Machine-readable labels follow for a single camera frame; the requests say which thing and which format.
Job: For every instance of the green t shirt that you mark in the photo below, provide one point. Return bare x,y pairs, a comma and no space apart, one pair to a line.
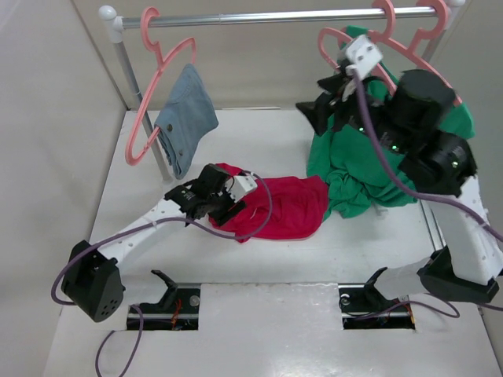
347,163

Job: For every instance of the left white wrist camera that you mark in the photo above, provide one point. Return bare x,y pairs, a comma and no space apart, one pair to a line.
240,186

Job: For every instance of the red t shirt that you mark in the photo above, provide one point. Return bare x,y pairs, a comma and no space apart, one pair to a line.
287,208

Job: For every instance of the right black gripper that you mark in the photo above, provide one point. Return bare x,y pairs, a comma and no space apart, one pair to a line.
320,110

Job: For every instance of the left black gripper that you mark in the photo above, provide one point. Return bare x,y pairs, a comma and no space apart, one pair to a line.
231,206

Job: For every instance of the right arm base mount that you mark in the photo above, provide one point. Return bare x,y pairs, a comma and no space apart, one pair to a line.
364,308

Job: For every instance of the blue denim garment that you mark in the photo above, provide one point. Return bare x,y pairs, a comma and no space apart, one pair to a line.
185,119

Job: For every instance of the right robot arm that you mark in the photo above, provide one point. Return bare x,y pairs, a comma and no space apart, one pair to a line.
442,170

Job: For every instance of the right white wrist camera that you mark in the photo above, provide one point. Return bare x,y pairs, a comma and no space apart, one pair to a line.
361,56

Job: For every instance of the metal clothes rack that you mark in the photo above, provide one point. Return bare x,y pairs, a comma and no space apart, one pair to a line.
116,25

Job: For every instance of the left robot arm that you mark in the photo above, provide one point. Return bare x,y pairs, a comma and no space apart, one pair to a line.
93,279

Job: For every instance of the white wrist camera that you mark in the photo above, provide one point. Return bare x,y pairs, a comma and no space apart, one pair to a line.
240,186
361,56

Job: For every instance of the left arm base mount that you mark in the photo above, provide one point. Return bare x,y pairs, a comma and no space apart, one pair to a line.
174,307

